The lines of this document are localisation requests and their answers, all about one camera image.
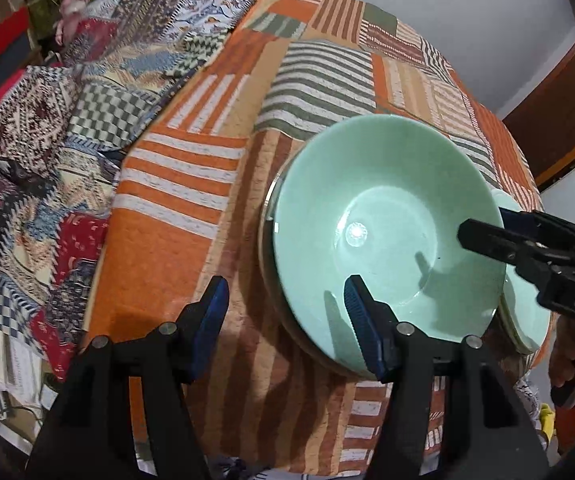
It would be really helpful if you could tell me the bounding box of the mint green plate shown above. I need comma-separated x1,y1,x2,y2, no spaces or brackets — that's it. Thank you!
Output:
490,190,552,356

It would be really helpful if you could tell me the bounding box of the green bowl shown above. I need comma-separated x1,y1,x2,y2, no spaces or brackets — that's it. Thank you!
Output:
264,114,507,378

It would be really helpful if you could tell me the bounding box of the brown wooden door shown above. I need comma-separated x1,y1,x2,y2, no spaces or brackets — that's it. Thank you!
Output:
502,25,575,191

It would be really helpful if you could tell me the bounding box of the orange striped patchwork tablecloth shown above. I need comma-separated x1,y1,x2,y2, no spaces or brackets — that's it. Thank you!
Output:
84,0,551,478

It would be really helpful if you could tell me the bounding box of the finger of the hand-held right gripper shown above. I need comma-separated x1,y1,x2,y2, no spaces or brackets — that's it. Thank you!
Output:
457,218,524,267
500,209,549,247

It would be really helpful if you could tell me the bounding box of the person's right hand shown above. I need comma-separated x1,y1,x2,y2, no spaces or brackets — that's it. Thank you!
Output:
549,305,575,392

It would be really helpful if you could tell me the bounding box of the white printed cloth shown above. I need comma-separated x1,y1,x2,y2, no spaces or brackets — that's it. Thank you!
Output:
515,379,549,433

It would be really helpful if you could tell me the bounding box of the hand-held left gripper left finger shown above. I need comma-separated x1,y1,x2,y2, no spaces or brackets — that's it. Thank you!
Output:
27,276,230,480

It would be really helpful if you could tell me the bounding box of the pink toy figure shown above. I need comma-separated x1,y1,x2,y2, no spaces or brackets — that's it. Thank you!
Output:
54,0,91,47

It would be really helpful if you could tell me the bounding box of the white bowl with black dots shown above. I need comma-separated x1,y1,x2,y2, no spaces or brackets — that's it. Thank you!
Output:
258,170,288,321

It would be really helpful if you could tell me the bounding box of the white fridge with pink hearts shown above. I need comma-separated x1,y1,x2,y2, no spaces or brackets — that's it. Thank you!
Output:
540,160,575,242

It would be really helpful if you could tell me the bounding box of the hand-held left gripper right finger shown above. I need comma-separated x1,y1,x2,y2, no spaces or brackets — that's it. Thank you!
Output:
343,274,551,480

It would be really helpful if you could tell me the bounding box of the patterned patchwork quilt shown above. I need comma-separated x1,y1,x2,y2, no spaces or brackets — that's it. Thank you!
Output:
0,0,259,382

